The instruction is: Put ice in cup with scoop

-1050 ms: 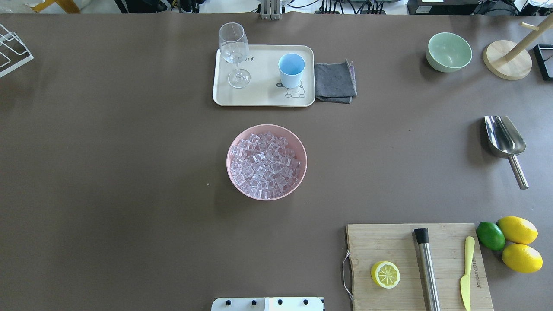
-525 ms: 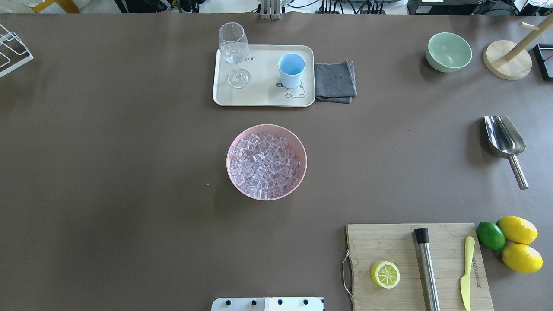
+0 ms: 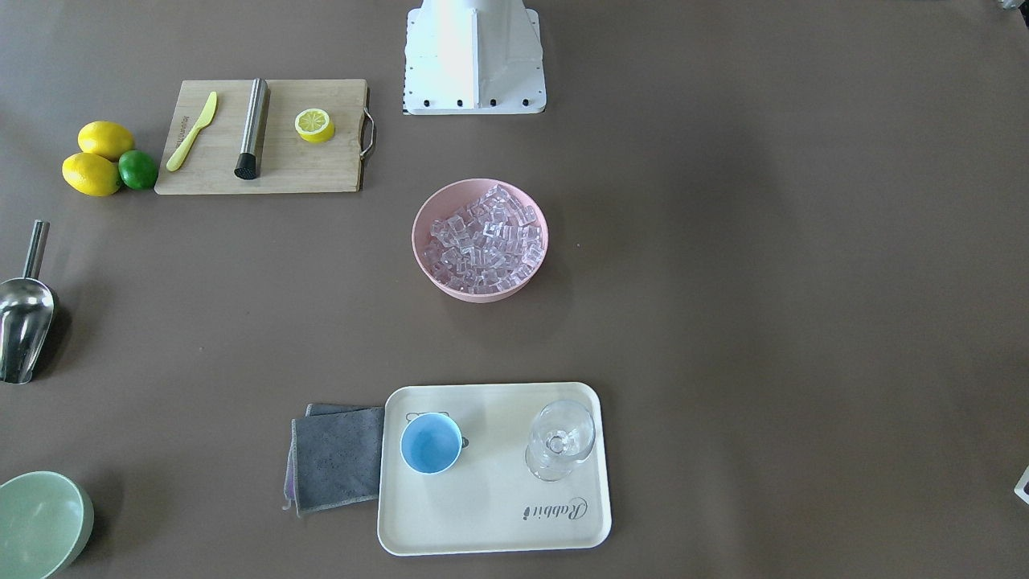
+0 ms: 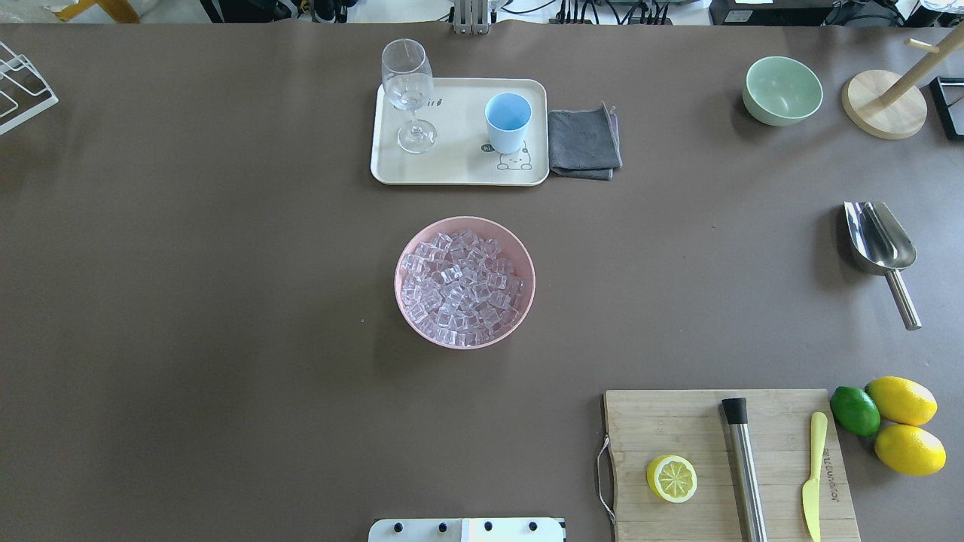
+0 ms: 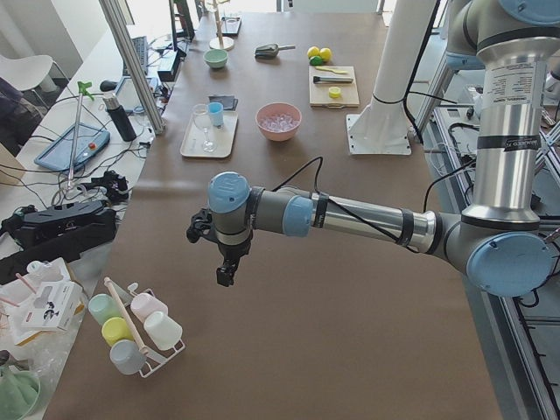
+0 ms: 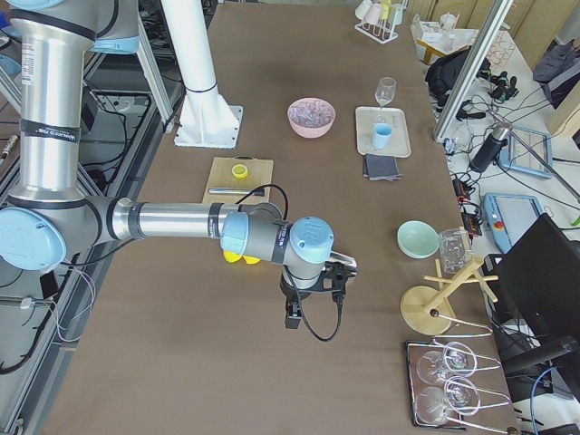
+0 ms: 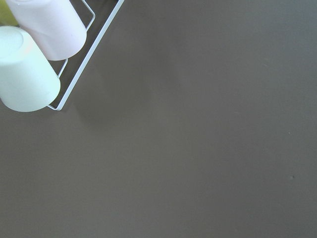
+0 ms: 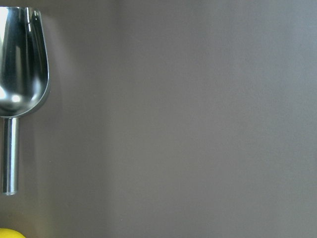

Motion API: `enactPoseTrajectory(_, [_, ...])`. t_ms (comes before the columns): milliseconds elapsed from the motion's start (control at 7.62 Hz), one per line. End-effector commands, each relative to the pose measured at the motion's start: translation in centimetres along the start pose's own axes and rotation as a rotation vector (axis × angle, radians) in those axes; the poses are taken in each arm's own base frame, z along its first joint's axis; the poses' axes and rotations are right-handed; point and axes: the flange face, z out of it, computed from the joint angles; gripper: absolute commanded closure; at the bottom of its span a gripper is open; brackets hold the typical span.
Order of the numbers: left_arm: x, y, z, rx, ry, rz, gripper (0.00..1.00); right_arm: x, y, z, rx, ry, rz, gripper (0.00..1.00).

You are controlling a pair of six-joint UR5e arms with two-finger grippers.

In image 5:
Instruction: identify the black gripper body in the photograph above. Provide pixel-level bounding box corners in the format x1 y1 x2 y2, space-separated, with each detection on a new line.
185 208 252 264

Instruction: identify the steel ice scoop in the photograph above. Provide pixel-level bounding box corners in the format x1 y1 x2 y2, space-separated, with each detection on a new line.
254 43 296 60

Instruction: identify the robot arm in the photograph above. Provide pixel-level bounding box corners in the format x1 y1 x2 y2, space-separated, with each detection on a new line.
186 1 559 297

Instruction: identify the white cup rack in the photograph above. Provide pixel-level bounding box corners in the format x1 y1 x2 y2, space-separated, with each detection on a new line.
88 276 186 379

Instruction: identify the light blue cup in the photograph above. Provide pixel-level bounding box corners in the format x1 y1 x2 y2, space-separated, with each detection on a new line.
207 101 224 128

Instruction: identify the pink bowl of ice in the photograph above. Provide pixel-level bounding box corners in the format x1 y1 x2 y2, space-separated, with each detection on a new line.
255 102 302 142

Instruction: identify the cream serving tray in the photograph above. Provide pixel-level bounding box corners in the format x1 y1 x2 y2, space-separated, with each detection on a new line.
179 110 238 158

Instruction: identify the clear wine glass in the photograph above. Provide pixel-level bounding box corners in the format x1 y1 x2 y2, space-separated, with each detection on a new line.
192 103 216 152

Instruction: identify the black water bottle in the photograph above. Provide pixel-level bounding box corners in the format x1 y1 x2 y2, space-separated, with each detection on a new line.
102 92 137 142

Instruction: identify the grey folded cloth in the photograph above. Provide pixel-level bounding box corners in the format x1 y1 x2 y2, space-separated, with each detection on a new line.
208 94 239 110

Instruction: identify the blue teach pendant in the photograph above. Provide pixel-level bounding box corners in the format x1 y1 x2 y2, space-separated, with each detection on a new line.
34 123 110 172

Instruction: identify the mint green bowl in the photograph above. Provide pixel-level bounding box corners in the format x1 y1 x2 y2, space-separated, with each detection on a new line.
203 49 228 69

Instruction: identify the black bag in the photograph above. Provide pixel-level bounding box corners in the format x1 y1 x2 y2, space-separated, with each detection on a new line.
1 200 116 285

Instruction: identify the wooden glass stand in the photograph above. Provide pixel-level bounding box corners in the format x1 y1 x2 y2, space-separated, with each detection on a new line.
204 0 235 51

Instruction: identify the steel cylindrical muddler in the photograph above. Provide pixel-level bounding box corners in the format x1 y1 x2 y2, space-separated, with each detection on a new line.
312 75 354 84

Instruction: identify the half lemon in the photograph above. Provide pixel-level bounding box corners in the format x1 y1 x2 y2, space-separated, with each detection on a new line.
328 87 341 98

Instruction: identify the wooden cutting board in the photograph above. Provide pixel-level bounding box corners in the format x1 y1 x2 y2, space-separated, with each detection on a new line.
309 66 360 109

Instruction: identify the yellow plastic knife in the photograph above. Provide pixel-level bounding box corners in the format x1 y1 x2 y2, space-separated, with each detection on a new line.
314 66 348 74

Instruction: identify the green lime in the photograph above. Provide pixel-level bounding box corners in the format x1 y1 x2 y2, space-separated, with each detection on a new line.
309 56 324 67

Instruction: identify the yellow lemon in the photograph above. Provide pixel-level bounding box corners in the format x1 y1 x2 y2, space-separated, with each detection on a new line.
307 45 320 59
319 47 333 62

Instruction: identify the white camera post base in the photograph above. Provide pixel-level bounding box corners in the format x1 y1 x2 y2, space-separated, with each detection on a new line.
346 1 439 156

